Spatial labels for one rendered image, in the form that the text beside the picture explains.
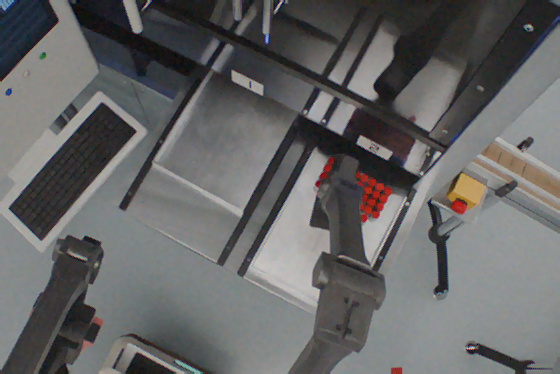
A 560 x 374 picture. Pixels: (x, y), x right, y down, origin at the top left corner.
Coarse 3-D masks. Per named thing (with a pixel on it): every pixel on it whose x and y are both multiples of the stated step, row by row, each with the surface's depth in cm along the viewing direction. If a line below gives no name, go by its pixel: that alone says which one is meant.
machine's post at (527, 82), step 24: (552, 24) 81; (552, 48) 83; (528, 72) 92; (552, 72) 88; (504, 96) 102; (528, 96) 98; (480, 120) 113; (504, 120) 109; (456, 144) 127; (480, 144) 122; (432, 168) 145; (456, 168) 138; (432, 192) 158
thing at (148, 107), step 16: (96, 80) 220; (112, 80) 210; (128, 80) 201; (112, 96) 229; (128, 96) 218; (144, 96) 208; (160, 96) 199; (128, 112) 238; (144, 112) 228; (160, 112) 216
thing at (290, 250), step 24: (312, 168) 164; (312, 192) 162; (288, 216) 160; (384, 216) 161; (264, 240) 155; (288, 240) 159; (312, 240) 159; (384, 240) 156; (264, 264) 157; (288, 264) 157; (312, 264) 157; (288, 288) 154; (312, 288) 156
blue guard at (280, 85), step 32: (96, 0) 152; (160, 32) 152; (192, 32) 143; (224, 64) 151; (256, 64) 142; (288, 96) 149; (320, 96) 141; (352, 128) 148; (384, 128) 139; (416, 160) 145
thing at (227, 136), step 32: (192, 96) 164; (224, 96) 168; (256, 96) 168; (192, 128) 165; (224, 128) 165; (256, 128) 166; (288, 128) 163; (160, 160) 163; (192, 160) 163; (224, 160) 163; (256, 160) 164; (224, 192) 161
